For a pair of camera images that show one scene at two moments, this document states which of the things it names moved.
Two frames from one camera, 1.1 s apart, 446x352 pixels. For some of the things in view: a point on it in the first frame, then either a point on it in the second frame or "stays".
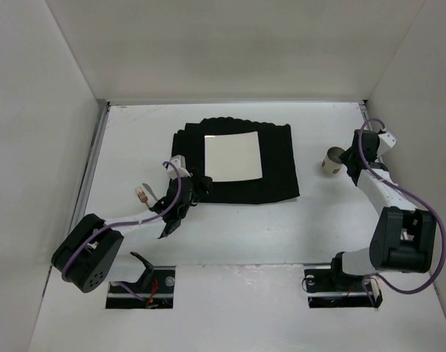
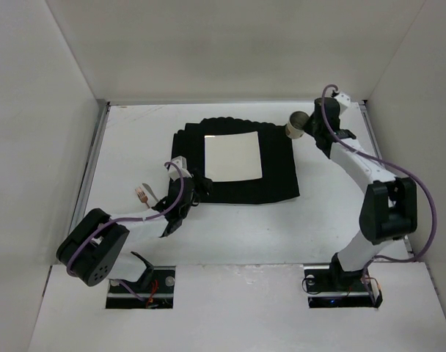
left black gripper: x=193 y=188 stays
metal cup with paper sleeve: x=332 y=164 → x=295 y=127
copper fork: x=141 y=196 stays
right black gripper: x=350 y=158 → x=315 y=122
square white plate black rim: x=232 y=157 stays
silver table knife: x=150 y=190 stays
